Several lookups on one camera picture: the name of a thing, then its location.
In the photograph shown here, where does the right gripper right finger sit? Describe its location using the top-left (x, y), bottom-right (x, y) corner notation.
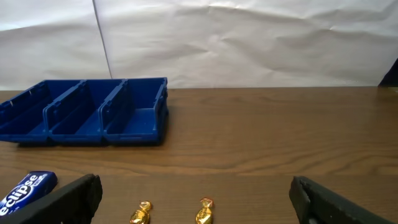
top-left (289, 175), bottom-right (396, 224)

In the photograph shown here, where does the blue tray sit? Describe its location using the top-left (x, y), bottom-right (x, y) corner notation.
top-left (0, 77), bottom-right (170, 146)

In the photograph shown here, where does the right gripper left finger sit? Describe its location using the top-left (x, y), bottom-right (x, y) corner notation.
top-left (0, 173), bottom-right (103, 224)

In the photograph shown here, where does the gold wrapped candy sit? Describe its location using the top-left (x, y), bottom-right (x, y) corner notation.
top-left (129, 200), bottom-right (153, 224)
top-left (195, 197), bottom-right (215, 224)

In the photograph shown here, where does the blue candy pack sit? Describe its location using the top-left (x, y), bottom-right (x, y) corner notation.
top-left (0, 170), bottom-right (59, 217)

